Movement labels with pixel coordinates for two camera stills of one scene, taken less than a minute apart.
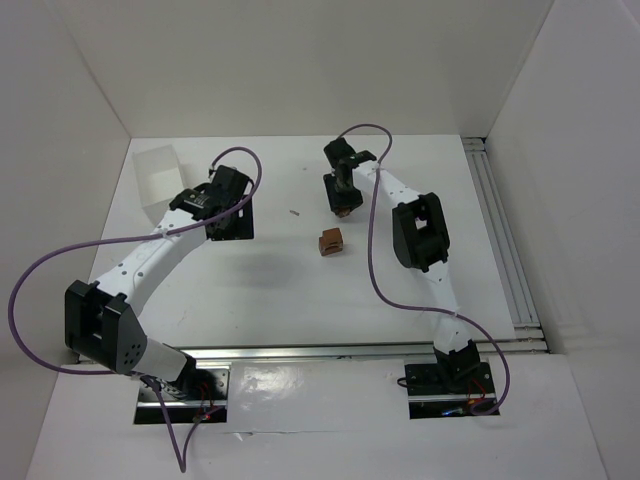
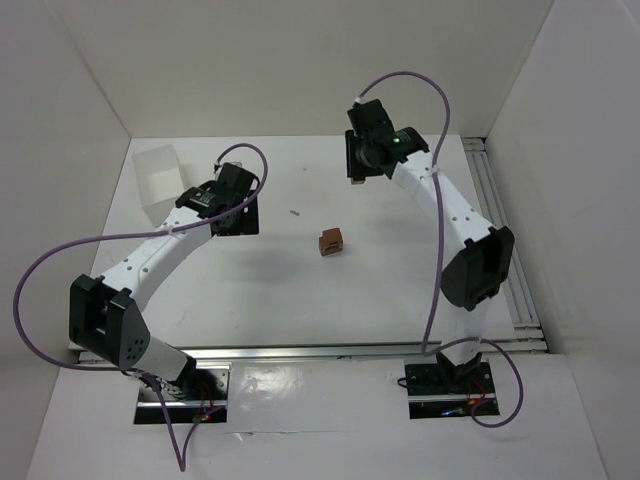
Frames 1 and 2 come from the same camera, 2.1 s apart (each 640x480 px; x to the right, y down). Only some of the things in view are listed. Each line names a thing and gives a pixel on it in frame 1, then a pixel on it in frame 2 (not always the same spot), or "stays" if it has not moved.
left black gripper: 240,220 stays
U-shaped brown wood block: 330,245 stays
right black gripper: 343,198 to 356,163
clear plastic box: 159,178 stays
